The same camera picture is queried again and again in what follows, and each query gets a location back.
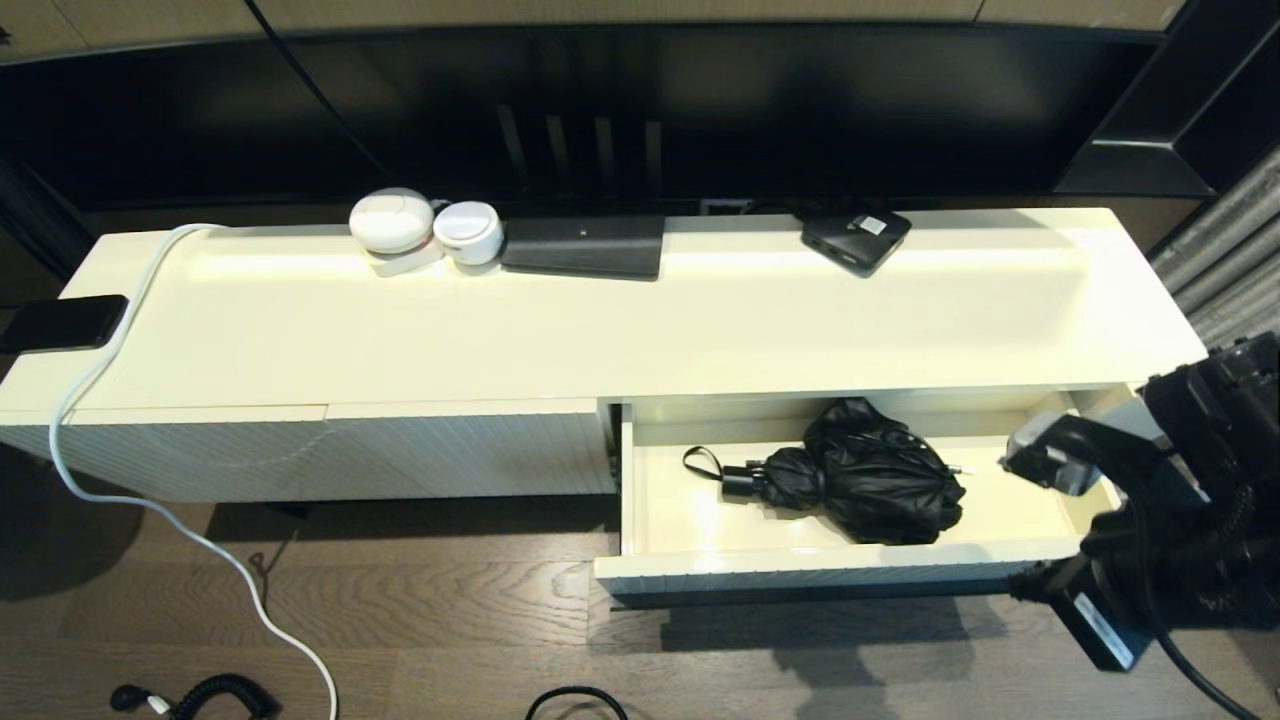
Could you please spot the small black box white label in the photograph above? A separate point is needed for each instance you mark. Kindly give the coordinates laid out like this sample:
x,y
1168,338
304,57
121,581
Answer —
x,y
850,248

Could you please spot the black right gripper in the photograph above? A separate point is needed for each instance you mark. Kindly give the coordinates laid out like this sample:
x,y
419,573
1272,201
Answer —
x,y
1110,610

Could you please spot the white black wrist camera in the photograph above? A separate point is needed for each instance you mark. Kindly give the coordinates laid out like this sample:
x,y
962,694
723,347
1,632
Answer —
x,y
1050,455

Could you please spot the large white round device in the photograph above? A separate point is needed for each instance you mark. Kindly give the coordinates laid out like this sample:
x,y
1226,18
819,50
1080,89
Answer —
x,y
392,220

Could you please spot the grey curtain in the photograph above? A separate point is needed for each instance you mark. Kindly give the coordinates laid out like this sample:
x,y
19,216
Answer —
x,y
1240,270

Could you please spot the flat black rectangular box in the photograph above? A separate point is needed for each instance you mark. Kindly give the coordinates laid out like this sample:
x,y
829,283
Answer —
x,y
583,248

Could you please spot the black television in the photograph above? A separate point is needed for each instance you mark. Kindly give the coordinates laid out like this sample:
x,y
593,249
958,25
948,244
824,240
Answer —
x,y
800,100

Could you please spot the black umbrella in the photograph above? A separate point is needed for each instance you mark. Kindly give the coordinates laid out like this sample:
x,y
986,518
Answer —
x,y
880,480

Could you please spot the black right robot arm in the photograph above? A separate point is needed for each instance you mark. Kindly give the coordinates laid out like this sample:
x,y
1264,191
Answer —
x,y
1230,560

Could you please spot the black shelf unit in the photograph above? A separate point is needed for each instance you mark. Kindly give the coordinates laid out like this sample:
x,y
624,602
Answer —
x,y
1200,100

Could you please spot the white ribbed drawer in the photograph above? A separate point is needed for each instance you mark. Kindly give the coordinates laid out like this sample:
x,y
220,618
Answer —
x,y
700,500

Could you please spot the small white round device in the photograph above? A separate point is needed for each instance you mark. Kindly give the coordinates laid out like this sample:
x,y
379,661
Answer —
x,y
468,230

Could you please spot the white TV cabinet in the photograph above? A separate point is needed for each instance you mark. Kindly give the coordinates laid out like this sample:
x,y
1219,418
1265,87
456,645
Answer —
x,y
400,340

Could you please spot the black phone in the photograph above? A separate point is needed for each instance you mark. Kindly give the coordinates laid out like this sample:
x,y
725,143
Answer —
x,y
60,322

